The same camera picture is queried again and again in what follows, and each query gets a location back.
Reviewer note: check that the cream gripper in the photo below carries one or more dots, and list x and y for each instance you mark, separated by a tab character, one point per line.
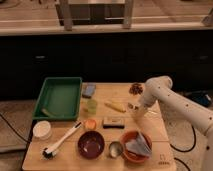
135	116

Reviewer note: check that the silver fork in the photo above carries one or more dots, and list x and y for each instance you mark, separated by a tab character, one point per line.
151	112

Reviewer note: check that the yellow banana toy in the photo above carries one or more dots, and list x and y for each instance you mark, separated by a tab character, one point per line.
115	106

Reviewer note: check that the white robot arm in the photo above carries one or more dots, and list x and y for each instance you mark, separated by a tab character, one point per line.
159	89

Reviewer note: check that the green plastic tray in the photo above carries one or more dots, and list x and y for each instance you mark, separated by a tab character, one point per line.
61	97

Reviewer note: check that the green item in tray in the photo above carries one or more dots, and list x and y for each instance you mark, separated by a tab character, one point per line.
47	113

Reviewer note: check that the brown pine cone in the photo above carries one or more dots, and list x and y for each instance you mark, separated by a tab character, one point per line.
136	88

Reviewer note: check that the black and wood block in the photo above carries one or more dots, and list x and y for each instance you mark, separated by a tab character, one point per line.
113	123

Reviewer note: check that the grey cloth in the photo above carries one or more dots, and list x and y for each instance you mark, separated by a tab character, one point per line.
139	146

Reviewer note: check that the orange bowl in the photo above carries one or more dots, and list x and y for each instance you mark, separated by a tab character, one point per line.
129	156

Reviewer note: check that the small metal cup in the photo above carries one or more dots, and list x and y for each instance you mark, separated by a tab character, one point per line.
115	149

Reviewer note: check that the green plastic cup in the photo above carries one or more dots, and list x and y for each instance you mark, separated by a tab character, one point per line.
91	106

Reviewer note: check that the small orange cup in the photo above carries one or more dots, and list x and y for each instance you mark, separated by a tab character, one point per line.
90	124

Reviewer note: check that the dark purple bowl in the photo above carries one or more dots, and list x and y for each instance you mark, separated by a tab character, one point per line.
91	144

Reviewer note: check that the white small bowl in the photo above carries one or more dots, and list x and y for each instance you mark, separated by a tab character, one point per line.
42	130

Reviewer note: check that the white dish brush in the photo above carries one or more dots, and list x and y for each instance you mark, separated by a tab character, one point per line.
50	151

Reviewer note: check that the white stool frame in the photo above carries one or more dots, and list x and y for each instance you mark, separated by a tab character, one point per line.
94	12

